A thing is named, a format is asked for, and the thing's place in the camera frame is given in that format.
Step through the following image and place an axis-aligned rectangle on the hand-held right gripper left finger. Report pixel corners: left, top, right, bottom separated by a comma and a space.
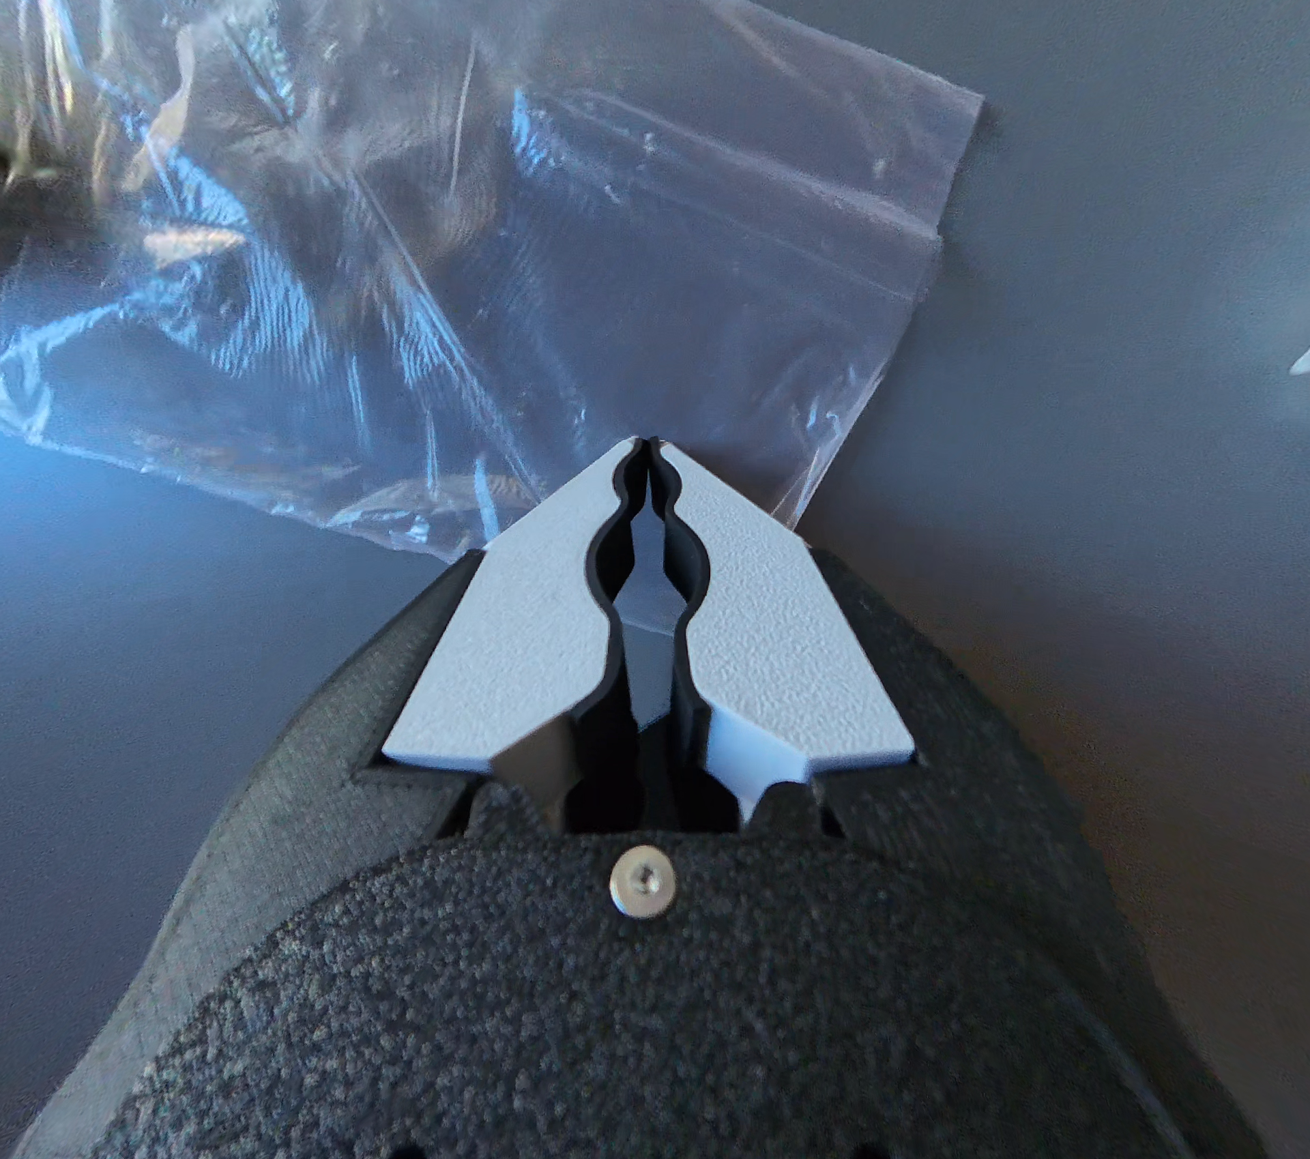
381, 437, 654, 832

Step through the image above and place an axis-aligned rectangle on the clear plastic bag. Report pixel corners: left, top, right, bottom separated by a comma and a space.
0, 0, 989, 561

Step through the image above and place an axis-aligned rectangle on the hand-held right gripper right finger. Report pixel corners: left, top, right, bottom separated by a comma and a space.
652, 440, 917, 827

